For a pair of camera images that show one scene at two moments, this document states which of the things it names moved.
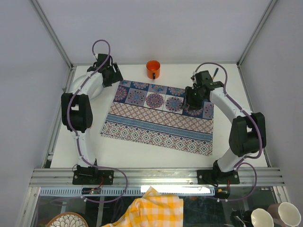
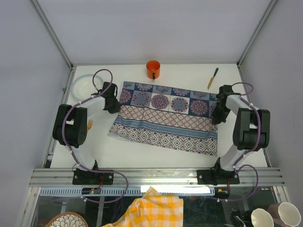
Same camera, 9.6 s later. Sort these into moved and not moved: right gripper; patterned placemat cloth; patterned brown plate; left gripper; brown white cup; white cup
Moved: left gripper; right gripper
Not moved: patterned placemat cloth; white cup; brown white cup; patterned brown plate
